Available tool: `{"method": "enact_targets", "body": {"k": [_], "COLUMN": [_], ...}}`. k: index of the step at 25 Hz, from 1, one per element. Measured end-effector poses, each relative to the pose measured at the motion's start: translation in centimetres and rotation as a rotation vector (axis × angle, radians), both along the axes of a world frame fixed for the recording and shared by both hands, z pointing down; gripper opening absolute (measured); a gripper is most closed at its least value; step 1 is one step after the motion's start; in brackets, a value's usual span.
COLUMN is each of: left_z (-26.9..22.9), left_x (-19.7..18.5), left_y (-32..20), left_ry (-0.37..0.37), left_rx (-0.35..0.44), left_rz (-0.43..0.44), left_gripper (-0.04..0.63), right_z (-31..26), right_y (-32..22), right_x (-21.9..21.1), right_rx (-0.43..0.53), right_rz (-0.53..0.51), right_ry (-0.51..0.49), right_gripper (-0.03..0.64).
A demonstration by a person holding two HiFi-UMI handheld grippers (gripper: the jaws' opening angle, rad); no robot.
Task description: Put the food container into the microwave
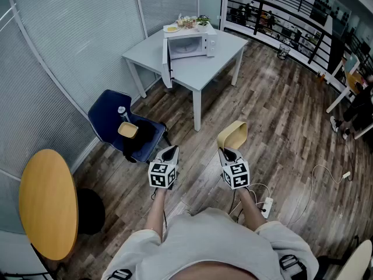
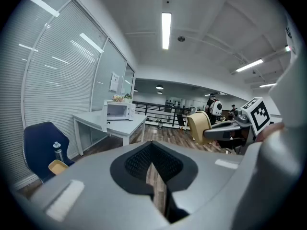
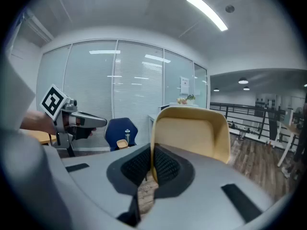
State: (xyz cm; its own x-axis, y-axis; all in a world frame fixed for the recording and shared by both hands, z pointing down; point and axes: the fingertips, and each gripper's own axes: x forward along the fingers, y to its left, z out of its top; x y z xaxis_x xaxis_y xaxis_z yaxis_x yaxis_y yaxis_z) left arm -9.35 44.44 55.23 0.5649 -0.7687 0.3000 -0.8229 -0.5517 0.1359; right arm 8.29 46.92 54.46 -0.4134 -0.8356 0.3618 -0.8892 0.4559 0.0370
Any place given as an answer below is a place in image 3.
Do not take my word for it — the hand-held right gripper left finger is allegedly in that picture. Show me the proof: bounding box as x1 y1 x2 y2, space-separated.
61 142 152 225

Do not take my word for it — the white paper notice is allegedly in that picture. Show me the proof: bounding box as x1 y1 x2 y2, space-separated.
179 76 190 94

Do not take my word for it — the person's left forearm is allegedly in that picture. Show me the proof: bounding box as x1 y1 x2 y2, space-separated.
20 110 57 135

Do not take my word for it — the white-legged wooden table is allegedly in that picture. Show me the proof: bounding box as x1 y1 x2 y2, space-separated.
266 122 303 167

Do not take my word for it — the light grey sweatshirt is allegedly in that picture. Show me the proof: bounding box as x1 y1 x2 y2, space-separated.
0 54 72 230

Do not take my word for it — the long ceiling light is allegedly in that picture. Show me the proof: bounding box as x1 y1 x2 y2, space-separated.
186 0 228 32

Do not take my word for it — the blue chair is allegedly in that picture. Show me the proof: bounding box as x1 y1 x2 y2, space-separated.
104 117 139 152

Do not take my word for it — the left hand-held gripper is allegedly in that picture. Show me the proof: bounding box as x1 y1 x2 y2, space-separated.
39 84 107 157

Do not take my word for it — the black metal railing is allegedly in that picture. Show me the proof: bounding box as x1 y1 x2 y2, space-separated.
210 102 307 150

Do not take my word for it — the yellow round table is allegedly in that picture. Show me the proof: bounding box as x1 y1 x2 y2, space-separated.
24 129 58 145

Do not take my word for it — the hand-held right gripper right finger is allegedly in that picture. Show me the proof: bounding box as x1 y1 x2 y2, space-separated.
141 144 274 228

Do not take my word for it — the person's left hand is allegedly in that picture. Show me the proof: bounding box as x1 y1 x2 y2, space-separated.
73 126 97 140

